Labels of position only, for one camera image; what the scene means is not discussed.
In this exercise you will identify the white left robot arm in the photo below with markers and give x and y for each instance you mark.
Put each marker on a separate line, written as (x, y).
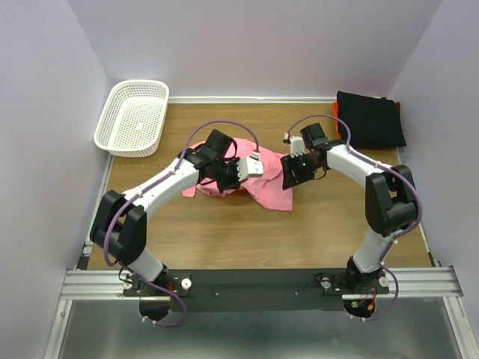
(120, 224)

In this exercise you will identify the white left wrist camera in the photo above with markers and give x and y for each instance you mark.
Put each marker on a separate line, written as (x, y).
(248, 168)

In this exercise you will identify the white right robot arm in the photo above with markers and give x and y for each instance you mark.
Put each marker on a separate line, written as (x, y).
(391, 204)

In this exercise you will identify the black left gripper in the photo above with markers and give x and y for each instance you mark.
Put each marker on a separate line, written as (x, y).
(234, 183)

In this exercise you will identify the pink t shirt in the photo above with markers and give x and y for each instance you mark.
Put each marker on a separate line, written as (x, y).
(267, 190)

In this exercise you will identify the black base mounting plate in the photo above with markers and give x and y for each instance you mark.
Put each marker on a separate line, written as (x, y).
(241, 290)

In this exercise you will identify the aluminium frame rail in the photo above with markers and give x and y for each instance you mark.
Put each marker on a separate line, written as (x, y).
(432, 282)

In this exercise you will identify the white plastic basket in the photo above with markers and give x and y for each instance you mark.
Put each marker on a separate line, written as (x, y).
(132, 119)

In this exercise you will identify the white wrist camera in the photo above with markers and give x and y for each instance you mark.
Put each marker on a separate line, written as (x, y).
(297, 146)
(248, 168)

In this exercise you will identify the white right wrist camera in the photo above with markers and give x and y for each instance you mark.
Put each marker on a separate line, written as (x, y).
(297, 146)

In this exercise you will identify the orange folded t shirt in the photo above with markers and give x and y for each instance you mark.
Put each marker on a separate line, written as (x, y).
(335, 110)

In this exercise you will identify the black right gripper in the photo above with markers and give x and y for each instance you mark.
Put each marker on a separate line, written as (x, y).
(289, 164)

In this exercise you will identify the black folded t shirt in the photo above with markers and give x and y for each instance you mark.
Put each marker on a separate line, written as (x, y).
(370, 122)

